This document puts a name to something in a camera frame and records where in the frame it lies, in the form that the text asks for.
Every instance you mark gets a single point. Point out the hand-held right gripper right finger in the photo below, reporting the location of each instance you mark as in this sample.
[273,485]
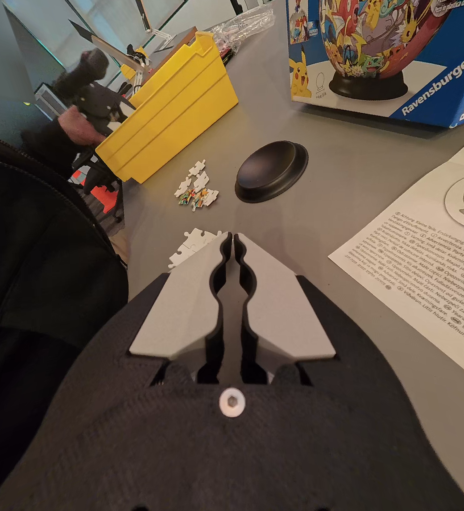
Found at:
[288,311]

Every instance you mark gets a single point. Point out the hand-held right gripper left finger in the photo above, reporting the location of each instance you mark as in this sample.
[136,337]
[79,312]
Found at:
[180,311]

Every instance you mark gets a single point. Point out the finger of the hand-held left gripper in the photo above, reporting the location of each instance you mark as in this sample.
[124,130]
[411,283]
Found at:
[114,125]
[127,110]

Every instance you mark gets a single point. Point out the yellow plastic bin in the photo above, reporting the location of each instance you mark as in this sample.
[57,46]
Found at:
[172,111]

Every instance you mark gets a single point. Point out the joined white puzzle section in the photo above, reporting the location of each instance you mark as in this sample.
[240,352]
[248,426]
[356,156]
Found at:
[194,239]

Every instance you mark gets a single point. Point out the white puzzle piece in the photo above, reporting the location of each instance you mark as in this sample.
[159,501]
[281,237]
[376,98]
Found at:
[211,197]
[183,187]
[197,167]
[202,181]

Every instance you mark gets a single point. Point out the person's left forearm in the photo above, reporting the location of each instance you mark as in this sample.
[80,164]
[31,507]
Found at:
[48,143]

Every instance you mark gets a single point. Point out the black round puzzle stand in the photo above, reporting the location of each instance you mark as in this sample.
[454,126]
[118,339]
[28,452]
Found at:
[270,169]

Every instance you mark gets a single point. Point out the printed puzzle box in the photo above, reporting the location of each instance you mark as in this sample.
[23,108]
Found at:
[359,99]

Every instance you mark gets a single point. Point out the person's left hand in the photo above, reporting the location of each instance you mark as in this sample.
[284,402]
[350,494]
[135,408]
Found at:
[78,127]

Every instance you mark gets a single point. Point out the grey framed cabinet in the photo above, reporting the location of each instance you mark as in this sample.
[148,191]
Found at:
[48,98]

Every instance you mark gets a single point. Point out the yellow black device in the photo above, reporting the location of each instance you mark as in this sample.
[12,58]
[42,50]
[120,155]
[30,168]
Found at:
[139,55]

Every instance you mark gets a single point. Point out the red floor object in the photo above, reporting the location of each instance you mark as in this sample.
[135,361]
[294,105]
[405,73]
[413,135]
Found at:
[106,199]

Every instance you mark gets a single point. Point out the person's beige trousers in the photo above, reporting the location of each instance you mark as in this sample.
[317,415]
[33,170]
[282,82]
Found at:
[122,247]

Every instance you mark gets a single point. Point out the brown wooden board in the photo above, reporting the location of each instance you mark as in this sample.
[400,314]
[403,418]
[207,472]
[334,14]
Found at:
[184,36]

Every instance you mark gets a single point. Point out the white instruction sheet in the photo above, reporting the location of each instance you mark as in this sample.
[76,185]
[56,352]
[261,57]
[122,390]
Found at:
[407,263]

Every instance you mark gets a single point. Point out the clear plastic bag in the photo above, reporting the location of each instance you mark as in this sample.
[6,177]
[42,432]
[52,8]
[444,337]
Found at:
[244,24]

